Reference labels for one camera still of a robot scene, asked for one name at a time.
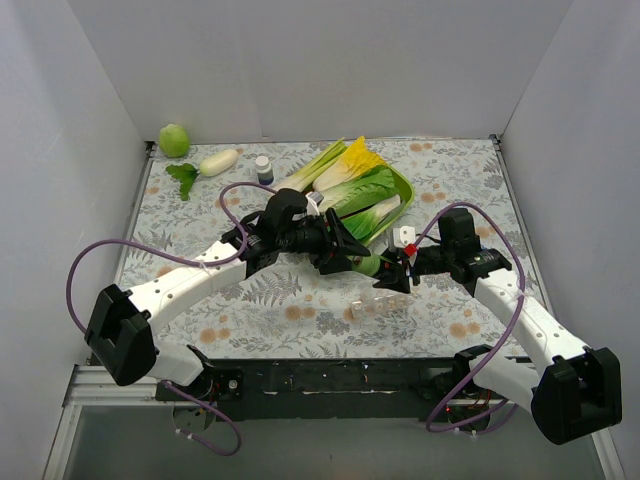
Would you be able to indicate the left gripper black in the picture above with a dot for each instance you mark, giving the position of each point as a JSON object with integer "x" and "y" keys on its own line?
{"x": 327, "y": 240}

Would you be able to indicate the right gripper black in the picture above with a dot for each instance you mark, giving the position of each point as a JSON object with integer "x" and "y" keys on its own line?
{"x": 404, "y": 273}

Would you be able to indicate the green pill bottle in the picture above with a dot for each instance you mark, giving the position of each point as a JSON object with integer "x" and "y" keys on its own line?
{"x": 369, "y": 266}

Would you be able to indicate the clear weekly pill organizer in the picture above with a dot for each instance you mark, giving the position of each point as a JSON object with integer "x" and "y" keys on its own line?
{"x": 378, "y": 305}

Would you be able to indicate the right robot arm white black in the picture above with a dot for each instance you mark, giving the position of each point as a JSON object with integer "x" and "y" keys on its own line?
{"x": 570, "y": 389}

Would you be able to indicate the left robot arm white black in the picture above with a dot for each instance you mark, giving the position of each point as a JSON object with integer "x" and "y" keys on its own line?
{"x": 124, "y": 325}

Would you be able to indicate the bok choy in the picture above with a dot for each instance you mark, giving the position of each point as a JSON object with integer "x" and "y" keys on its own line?
{"x": 365, "y": 224}

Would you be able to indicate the green napa cabbage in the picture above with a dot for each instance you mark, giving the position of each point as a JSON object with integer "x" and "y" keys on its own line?
{"x": 364, "y": 191}

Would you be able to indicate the leek white green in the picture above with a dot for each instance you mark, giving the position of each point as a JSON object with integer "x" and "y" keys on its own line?
{"x": 307, "y": 174}

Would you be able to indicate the green plastic tray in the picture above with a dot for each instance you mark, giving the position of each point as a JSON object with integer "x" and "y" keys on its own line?
{"x": 406, "y": 193}

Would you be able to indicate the yellow napa cabbage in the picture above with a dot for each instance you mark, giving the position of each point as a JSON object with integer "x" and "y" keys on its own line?
{"x": 355, "y": 161}

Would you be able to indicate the white blue pill bottle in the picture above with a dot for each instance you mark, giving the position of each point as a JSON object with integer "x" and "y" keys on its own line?
{"x": 264, "y": 170}

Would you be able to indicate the white radish with leaves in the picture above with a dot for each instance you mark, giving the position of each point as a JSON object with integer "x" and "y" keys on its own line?
{"x": 187, "y": 174}

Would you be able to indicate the green round cabbage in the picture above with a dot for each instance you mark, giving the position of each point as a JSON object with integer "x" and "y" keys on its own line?
{"x": 174, "y": 141}

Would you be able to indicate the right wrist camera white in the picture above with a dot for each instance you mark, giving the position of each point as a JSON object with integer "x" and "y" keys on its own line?
{"x": 399, "y": 238}

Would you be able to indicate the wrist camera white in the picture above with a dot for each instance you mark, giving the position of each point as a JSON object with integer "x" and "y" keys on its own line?
{"x": 399, "y": 238}
{"x": 314, "y": 200}

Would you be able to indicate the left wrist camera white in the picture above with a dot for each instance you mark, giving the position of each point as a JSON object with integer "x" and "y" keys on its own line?
{"x": 314, "y": 200}

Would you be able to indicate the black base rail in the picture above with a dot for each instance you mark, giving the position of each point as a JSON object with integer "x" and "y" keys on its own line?
{"x": 270, "y": 389}

